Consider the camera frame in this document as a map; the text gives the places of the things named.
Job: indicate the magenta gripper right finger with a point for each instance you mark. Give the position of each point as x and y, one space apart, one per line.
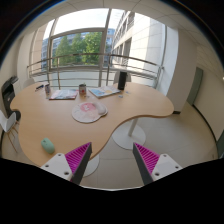
153 166

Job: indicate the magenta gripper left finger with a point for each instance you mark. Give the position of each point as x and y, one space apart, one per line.
72 165

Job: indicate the mint green computer mouse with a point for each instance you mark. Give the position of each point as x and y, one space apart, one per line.
47 145

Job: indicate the round white pink mouse pad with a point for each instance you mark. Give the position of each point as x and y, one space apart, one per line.
89 112

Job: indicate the curved wooden table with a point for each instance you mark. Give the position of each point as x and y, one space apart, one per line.
69 124

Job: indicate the magazine with red cover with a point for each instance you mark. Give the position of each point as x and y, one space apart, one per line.
68 94

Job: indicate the white chair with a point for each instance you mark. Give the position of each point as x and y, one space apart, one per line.
8 125

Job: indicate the magazine with blue cover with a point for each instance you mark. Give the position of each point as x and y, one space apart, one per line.
103 91

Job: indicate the black speaker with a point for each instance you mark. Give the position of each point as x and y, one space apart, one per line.
122 80

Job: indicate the black printer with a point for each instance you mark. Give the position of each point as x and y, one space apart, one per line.
8 91

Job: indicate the metal balcony railing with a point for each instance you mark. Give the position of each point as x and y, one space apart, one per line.
92 69

